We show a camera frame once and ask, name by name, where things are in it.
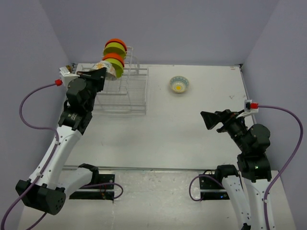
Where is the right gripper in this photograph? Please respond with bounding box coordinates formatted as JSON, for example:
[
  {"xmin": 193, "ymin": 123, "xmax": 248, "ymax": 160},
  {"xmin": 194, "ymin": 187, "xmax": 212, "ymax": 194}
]
[{"xmin": 201, "ymin": 108, "xmax": 250, "ymax": 152}]

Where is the white floral patterned bowl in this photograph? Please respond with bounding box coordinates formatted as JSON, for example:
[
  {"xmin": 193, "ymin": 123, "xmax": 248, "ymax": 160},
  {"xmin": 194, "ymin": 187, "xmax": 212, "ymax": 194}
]
[{"xmin": 90, "ymin": 61, "xmax": 117, "ymax": 81}]

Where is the blue yellow patterned bowl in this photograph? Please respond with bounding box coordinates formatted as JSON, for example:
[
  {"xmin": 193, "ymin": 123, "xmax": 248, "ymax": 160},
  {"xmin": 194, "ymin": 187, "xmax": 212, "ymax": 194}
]
[{"xmin": 169, "ymin": 76, "xmax": 189, "ymax": 93}]

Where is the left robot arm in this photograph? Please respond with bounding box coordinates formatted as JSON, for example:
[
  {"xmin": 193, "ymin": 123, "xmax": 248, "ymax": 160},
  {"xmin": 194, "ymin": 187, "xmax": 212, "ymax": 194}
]
[{"xmin": 15, "ymin": 67, "xmax": 110, "ymax": 215}]

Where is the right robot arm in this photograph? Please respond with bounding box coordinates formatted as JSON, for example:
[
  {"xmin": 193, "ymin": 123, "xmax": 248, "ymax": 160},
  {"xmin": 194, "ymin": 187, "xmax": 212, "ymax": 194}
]
[{"xmin": 201, "ymin": 109, "xmax": 274, "ymax": 230}]

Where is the front green bowl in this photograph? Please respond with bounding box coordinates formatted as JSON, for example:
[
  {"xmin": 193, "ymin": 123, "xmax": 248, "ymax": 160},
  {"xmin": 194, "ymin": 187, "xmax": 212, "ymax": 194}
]
[{"xmin": 105, "ymin": 58, "xmax": 124, "ymax": 79}]

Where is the green bowl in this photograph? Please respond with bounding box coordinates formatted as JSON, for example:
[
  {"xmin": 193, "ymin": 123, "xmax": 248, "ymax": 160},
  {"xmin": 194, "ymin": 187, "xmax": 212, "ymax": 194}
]
[
  {"xmin": 105, "ymin": 58, "xmax": 124, "ymax": 79},
  {"xmin": 103, "ymin": 42, "xmax": 127, "ymax": 59}
]

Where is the front orange bowl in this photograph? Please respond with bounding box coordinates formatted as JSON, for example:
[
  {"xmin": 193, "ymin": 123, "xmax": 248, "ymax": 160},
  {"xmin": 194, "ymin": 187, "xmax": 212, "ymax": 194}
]
[{"xmin": 102, "ymin": 53, "xmax": 124, "ymax": 67}]

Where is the orange bowl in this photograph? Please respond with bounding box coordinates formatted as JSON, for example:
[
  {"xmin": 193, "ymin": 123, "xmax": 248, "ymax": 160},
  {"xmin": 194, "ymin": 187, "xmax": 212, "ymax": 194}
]
[
  {"xmin": 105, "ymin": 38, "xmax": 127, "ymax": 51},
  {"xmin": 102, "ymin": 53, "xmax": 124, "ymax": 67}
]

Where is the rear green bowl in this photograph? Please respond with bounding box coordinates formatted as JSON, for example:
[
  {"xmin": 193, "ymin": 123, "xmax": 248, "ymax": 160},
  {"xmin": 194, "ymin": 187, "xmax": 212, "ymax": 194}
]
[{"xmin": 103, "ymin": 42, "xmax": 127, "ymax": 59}]

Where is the brass wooden utensil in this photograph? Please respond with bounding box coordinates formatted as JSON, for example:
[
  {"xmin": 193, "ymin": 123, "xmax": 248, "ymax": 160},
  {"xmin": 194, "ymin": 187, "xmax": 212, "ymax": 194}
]
[{"xmin": 66, "ymin": 65, "xmax": 72, "ymax": 72}]

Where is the rear orange bowl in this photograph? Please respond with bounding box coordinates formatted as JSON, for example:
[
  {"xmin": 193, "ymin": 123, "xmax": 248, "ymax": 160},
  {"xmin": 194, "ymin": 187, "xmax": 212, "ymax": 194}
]
[{"xmin": 105, "ymin": 38, "xmax": 127, "ymax": 51}]

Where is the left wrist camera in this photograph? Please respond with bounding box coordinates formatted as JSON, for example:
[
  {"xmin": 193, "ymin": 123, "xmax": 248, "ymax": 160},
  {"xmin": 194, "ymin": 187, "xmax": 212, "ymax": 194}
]
[{"xmin": 59, "ymin": 67, "xmax": 79, "ymax": 88}]

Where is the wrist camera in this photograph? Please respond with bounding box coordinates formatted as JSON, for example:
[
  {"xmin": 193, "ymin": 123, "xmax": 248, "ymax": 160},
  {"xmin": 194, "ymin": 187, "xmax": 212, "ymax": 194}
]
[
  {"xmin": 59, "ymin": 67, "xmax": 79, "ymax": 88},
  {"xmin": 237, "ymin": 100, "xmax": 259, "ymax": 118}
]

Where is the white wire dish rack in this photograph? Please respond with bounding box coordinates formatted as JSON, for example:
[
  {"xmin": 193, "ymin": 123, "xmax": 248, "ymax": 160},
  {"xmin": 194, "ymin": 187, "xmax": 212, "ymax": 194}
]
[{"xmin": 94, "ymin": 46, "xmax": 148, "ymax": 115}]

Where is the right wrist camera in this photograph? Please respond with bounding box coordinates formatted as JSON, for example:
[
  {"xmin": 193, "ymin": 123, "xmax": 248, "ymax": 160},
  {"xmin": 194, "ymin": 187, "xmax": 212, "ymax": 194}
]
[{"xmin": 237, "ymin": 100, "xmax": 259, "ymax": 118}]

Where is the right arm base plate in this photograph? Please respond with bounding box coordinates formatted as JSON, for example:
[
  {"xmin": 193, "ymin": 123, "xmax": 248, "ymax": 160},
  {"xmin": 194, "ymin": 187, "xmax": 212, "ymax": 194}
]
[{"xmin": 199, "ymin": 177, "xmax": 229, "ymax": 201}]

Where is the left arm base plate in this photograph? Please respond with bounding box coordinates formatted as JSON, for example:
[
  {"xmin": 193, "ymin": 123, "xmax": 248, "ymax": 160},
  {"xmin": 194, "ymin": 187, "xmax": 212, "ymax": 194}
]
[{"xmin": 69, "ymin": 171, "xmax": 115, "ymax": 200}]

